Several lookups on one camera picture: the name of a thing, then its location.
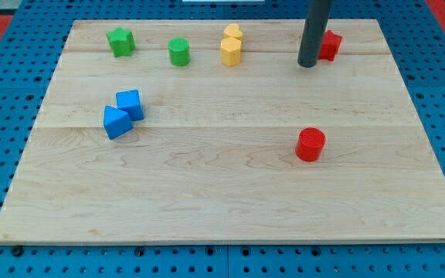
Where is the light wooden board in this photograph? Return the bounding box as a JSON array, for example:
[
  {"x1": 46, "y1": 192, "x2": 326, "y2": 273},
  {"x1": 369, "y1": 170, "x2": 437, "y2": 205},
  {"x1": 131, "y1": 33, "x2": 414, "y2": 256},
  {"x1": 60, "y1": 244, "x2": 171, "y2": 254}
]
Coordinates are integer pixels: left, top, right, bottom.
[{"x1": 0, "y1": 19, "x2": 445, "y2": 246}]

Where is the red cylinder block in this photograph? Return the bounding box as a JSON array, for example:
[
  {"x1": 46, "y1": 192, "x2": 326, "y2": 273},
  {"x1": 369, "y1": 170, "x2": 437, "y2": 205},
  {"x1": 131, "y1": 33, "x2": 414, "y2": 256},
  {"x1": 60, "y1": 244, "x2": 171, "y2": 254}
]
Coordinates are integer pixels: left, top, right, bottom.
[{"x1": 295, "y1": 127, "x2": 326, "y2": 162}]

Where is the yellow hexagon block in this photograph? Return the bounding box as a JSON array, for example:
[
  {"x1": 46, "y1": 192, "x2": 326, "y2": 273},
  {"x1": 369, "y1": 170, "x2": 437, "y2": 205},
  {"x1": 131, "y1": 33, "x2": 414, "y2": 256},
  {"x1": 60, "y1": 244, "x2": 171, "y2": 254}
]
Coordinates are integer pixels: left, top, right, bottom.
[{"x1": 220, "y1": 37, "x2": 242, "y2": 66}]

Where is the blue cube block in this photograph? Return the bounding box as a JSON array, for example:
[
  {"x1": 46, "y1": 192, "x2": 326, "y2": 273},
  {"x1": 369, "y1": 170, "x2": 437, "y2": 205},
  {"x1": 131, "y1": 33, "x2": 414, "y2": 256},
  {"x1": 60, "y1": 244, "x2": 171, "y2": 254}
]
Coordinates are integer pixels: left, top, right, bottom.
[{"x1": 116, "y1": 90, "x2": 144, "y2": 121}]

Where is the green cylinder block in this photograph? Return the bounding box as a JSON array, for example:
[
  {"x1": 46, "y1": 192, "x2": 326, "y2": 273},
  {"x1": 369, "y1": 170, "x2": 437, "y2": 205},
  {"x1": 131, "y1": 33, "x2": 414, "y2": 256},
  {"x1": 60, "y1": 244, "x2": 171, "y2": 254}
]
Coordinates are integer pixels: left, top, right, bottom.
[{"x1": 168, "y1": 37, "x2": 191, "y2": 66}]

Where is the blue triangle block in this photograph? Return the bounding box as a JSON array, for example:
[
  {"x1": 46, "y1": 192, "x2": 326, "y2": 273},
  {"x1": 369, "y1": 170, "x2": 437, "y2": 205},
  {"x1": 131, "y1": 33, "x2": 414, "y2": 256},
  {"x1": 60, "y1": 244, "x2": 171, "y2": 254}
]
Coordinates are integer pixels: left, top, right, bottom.
[{"x1": 103, "y1": 106, "x2": 133, "y2": 140}]

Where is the yellow heart block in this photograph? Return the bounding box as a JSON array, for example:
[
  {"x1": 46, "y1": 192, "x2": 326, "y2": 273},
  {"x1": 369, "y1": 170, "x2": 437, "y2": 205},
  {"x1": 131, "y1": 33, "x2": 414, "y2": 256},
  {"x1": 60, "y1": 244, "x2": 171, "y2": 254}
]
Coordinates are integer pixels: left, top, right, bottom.
[{"x1": 223, "y1": 23, "x2": 243, "y2": 41}]

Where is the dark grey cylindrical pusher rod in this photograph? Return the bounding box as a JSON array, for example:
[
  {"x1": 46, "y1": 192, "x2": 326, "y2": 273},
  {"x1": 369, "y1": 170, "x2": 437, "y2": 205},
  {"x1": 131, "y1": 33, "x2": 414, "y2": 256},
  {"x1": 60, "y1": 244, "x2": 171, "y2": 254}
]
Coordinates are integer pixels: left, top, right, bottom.
[{"x1": 297, "y1": 0, "x2": 332, "y2": 68}]

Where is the green star block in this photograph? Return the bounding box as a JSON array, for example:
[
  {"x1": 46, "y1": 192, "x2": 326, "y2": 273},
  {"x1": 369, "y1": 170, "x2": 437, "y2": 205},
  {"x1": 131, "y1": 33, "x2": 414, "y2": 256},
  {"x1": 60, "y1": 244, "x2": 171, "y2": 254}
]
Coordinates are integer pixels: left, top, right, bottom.
[{"x1": 106, "y1": 27, "x2": 135, "y2": 57}]

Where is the red star block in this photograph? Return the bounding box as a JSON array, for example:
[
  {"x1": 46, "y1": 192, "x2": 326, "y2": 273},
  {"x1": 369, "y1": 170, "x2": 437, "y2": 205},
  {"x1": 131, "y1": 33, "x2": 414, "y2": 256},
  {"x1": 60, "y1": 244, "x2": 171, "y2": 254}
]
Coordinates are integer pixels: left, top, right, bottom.
[{"x1": 318, "y1": 30, "x2": 343, "y2": 61}]

